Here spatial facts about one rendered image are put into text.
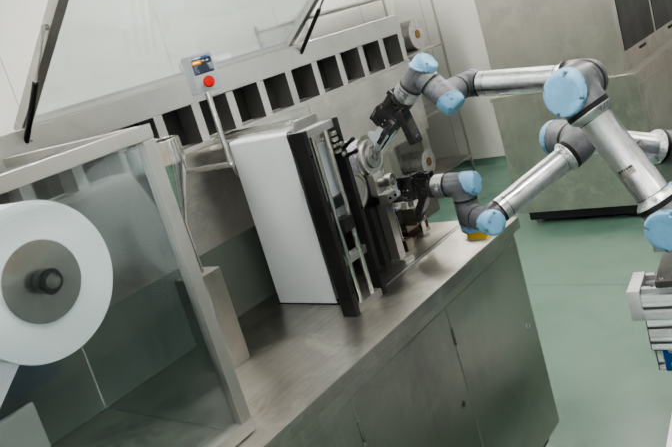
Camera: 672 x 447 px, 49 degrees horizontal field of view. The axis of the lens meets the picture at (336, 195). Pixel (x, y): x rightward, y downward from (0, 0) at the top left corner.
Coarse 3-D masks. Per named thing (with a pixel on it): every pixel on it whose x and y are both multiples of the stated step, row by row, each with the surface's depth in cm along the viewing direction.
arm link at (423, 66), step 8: (416, 56) 216; (424, 56) 216; (432, 56) 218; (416, 64) 215; (424, 64) 214; (432, 64) 215; (408, 72) 218; (416, 72) 216; (424, 72) 215; (432, 72) 216; (400, 80) 222; (408, 80) 218; (416, 80) 216; (424, 80) 215; (408, 88) 219; (416, 88) 219
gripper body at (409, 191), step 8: (400, 176) 243; (408, 176) 239; (416, 176) 240; (424, 176) 236; (400, 184) 241; (408, 184) 239; (416, 184) 240; (424, 184) 238; (408, 192) 240; (416, 192) 240; (408, 200) 241
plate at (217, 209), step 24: (336, 96) 282; (360, 96) 294; (384, 96) 306; (360, 120) 292; (216, 144) 234; (192, 192) 225; (216, 192) 233; (240, 192) 240; (192, 216) 224; (216, 216) 232; (240, 216) 239; (216, 240) 231
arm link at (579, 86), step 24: (576, 72) 185; (600, 72) 191; (552, 96) 188; (576, 96) 183; (600, 96) 185; (576, 120) 195; (600, 120) 185; (600, 144) 186; (624, 144) 184; (624, 168) 185; (648, 168) 183; (648, 192) 183; (648, 216) 184; (648, 240) 185
